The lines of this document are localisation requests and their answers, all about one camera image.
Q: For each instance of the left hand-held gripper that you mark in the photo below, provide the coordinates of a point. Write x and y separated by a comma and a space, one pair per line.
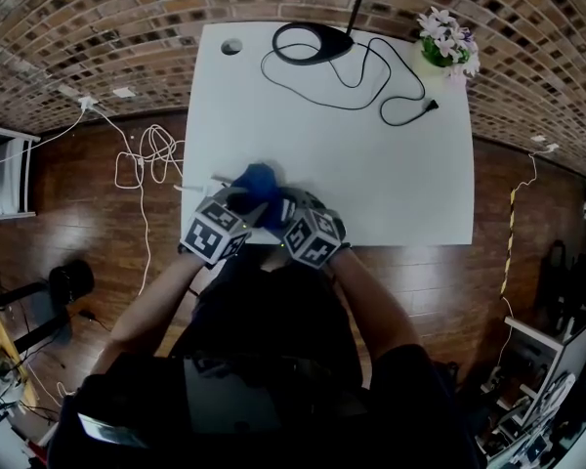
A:
205, 237

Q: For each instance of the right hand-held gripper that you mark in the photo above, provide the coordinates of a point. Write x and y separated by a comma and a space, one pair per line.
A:
317, 240

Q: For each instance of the blue cloth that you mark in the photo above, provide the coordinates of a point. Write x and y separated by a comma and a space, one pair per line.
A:
259, 179

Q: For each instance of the person's left forearm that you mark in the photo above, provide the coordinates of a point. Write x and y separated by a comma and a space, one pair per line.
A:
146, 311

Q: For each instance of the person's right forearm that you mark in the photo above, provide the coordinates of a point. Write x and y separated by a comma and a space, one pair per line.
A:
376, 306

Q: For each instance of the shiny grey shoulder device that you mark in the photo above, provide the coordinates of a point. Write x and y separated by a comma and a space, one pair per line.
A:
110, 430

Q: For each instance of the person's dark clothing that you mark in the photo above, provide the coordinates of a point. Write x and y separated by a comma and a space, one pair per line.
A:
273, 320

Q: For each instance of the black desk lamp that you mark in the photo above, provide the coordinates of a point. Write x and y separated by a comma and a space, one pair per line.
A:
334, 47

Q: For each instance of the black round bin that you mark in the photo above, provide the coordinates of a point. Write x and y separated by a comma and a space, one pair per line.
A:
71, 280

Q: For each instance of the grey chest-worn tagged device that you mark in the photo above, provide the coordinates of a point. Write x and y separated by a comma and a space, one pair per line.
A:
234, 398

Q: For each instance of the potted flowers in white pot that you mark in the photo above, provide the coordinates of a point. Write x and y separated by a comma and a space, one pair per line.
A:
439, 52

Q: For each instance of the yellow black striped tape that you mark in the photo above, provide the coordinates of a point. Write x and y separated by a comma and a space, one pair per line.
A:
508, 242

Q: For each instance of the white metal shelf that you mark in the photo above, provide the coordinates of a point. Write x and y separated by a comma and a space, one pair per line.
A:
5, 179

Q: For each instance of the wooden desk black legs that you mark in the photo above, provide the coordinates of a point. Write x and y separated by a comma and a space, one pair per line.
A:
7, 350

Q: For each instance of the white open cabinet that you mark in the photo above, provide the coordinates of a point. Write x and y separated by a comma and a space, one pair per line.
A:
581, 350

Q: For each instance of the white wall plate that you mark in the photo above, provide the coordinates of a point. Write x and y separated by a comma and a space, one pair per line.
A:
124, 92

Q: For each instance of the white wall plug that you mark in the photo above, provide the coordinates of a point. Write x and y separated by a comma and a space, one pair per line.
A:
544, 144
89, 104

